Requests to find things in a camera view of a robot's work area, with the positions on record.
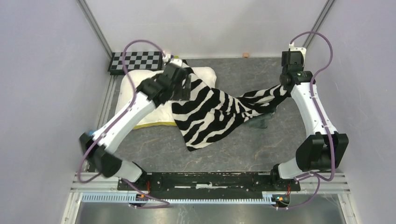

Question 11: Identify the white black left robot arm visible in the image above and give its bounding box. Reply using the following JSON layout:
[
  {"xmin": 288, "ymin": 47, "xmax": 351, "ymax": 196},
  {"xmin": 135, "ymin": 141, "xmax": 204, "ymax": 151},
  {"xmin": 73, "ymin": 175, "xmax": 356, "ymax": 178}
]
[{"xmin": 79, "ymin": 60, "xmax": 193, "ymax": 190}]

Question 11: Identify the black white checkerboard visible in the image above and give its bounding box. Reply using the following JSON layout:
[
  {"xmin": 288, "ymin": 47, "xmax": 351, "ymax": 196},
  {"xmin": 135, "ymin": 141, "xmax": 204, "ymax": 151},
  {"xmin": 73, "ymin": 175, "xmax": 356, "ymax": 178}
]
[{"xmin": 107, "ymin": 51, "xmax": 163, "ymax": 75}]

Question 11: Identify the white pillow with yellow edge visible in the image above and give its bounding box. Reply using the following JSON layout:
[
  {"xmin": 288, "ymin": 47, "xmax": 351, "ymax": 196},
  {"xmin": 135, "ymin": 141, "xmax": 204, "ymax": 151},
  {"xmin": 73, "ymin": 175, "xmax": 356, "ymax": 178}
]
[{"xmin": 115, "ymin": 65, "xmax": 217, "ymax": 131}]

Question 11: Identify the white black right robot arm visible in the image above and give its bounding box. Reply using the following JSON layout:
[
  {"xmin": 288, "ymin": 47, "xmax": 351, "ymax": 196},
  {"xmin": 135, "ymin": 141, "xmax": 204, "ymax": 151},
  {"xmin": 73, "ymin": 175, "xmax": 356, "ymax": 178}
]
[{"xmin": 269, "ymin": 47, "xmax": 349, "ymax": 190}]

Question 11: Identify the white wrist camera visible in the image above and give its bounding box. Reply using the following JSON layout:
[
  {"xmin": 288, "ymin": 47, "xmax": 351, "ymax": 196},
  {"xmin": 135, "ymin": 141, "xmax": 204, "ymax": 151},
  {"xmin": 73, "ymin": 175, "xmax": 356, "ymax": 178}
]
[
  {"xmin": 289, "ymin": 42, "xmax": 307, "ymax": 58},
  {"xmin": 167, "ymin": 57, "xmax": 183, "ymax": 67}
]

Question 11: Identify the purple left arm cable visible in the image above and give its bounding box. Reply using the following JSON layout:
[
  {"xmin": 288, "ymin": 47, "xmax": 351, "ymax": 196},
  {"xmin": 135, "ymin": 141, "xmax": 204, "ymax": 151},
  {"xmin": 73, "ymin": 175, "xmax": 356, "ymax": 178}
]
[{"xmin": 77, "ymin": 39, "xmax": 171, "ymax": 210}]

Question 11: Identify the zebra striped pillowcase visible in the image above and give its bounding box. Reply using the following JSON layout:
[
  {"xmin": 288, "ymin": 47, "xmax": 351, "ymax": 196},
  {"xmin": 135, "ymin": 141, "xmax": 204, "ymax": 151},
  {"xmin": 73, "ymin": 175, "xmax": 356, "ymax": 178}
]
[{"xmin": 171, "ymin": 72, "xmax": 289, "ymax": 151}]

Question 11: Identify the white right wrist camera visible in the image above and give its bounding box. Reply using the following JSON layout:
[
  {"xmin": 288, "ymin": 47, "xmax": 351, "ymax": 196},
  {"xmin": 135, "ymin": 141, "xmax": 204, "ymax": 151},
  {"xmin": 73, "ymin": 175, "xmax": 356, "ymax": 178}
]
[{"xmin": 289, "ymin": 42, "xmax": 307, "ymax": 58}]

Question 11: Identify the light blue cable comb strip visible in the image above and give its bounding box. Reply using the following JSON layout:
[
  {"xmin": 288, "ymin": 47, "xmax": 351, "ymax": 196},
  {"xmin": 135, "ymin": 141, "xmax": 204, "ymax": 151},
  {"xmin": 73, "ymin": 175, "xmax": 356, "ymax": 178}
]
[{"xmin": 81, "ymin": 193, "xmax": 275, "ymax": 205}]

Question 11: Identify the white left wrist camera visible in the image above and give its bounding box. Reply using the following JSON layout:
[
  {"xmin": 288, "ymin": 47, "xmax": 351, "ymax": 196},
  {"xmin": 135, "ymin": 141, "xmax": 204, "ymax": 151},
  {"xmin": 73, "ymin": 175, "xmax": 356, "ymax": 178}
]
[{"xmin": 167, "ymin": 57, "xmax": 183, "ymax": 67}]

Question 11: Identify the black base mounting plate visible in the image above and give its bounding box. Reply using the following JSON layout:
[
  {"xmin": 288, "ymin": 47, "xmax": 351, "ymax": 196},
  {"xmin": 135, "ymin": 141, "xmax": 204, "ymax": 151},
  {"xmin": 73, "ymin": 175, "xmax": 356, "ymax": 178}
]
[{"xmin": 134, "ymin": 172, "xmax": 301, "ymax": 200}]

